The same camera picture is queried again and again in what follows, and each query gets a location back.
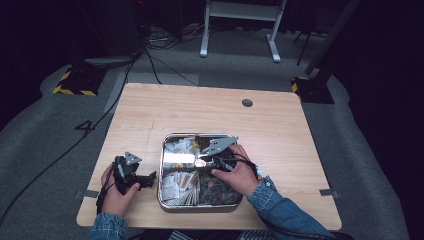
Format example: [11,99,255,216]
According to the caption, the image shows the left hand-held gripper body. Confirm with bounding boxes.
[113,151,143,196]

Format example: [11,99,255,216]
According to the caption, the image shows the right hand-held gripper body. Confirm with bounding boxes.
[198,134,240,173]

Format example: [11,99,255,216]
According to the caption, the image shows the square metal compartment tray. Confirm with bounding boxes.
[156,132,244,210]

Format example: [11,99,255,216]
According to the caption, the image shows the person's right hand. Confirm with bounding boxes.
[210,144,260,198]

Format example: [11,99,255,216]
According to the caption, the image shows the person's left hand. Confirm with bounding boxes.
[100,164,142,217]

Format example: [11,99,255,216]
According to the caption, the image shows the pile of dark packets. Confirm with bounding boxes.
[199,173,242,204]

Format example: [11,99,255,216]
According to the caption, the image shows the pile of brown-white sachets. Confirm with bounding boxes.
[161,170,201,205]

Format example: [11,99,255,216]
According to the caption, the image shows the grey tape strip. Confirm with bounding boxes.
[74,189,101,200]
[318,188,340,198]

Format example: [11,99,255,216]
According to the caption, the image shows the person's striped clothing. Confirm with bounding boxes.
[139,228,278,240]

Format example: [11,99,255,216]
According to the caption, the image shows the black yellow striped stand base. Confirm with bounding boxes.
[290,76,336,105]
[52,66,108,97]

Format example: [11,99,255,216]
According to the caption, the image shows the dark slanted metal pole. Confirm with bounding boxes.
[304,0,362,76]

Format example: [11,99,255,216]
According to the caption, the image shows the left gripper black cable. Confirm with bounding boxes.
[95,163,120,216]

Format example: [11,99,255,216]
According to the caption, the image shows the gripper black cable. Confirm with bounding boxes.
[219,158,355,240]
[95,163,120,216]

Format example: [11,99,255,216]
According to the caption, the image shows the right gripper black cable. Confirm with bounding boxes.
[219,158,355,240]

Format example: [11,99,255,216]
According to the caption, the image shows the long black floor cable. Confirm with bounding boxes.
[0,49,141,228]

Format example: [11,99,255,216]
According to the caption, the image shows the thin black floor cable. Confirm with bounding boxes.
[144,49,200,88]

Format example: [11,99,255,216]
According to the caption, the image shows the bundle of floor cables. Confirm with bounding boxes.
[146,22,209,52]

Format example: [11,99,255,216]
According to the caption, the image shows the white metal table frame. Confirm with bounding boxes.
[199,0,288,64]

